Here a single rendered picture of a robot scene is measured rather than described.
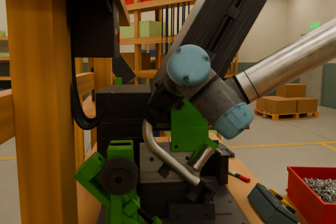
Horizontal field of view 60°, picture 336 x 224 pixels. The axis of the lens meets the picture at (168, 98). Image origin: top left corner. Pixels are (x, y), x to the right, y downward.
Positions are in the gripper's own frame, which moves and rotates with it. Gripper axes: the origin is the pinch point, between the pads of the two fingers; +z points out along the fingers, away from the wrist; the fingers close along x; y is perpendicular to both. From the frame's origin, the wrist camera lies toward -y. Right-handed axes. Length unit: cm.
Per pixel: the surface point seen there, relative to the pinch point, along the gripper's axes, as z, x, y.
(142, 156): 5.5, -6.7, -16.9
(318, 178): 30, -64, 25
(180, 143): 3.3, -12.2, -6.1
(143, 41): 293, 91, 80
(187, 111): 3.2, -6.8, 2.3
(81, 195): 22.0, -1.6, -41.3
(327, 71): 682, -237, 488
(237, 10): -4.9, 3.6, 33.1
